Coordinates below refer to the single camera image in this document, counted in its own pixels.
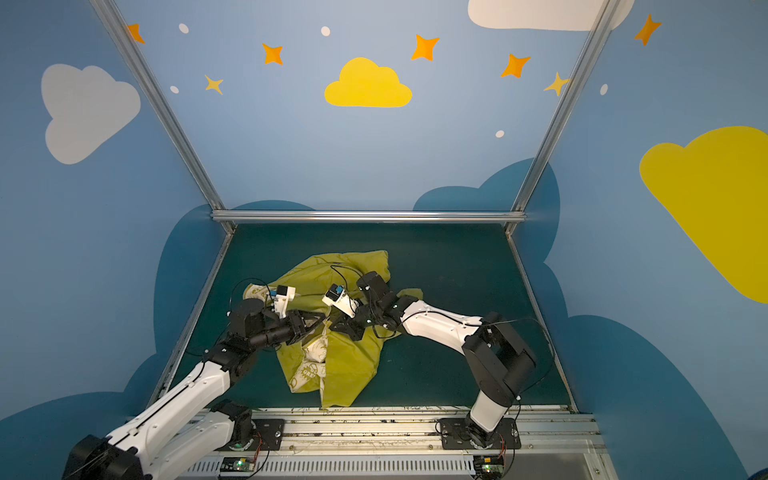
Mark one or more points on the right aluminium frame post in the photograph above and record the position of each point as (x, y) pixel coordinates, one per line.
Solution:
(583, 68)

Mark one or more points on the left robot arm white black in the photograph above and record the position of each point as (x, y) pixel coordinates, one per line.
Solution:
(192, 419)

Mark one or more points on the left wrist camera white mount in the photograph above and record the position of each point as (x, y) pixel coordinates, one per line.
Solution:
(281, 296)

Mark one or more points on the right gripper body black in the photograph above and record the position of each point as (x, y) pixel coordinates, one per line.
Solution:
(349, 324)

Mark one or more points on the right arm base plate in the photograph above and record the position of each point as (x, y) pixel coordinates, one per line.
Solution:
(459, 434)

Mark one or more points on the right controller board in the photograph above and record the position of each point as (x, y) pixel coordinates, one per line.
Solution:
(488, 467)

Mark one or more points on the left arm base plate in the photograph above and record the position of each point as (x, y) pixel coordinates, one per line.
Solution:
(259, 433)

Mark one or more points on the aluminium rail base frame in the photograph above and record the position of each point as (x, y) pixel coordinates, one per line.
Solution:
(411, 430)

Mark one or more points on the aluminium frame post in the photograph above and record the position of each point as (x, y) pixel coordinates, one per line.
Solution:
(114, 23)
(583, 68)

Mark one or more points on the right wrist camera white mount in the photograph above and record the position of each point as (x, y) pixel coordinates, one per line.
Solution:
(337, 297)

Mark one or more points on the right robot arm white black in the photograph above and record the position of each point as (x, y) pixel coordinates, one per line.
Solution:
(500, 360)

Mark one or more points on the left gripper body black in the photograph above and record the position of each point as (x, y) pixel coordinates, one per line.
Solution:
(299, 326)

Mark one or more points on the left aluminium frame post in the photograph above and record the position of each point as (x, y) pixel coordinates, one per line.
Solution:
(114, 23)

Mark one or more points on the left controller board green led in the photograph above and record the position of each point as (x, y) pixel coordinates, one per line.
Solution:
(236, 468)

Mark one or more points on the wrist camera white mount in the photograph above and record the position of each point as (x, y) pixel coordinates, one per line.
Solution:
(337, 297)
(281, 296)

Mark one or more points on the green jacket with printed lining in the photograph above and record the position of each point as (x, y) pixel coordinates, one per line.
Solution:
(328, 362)

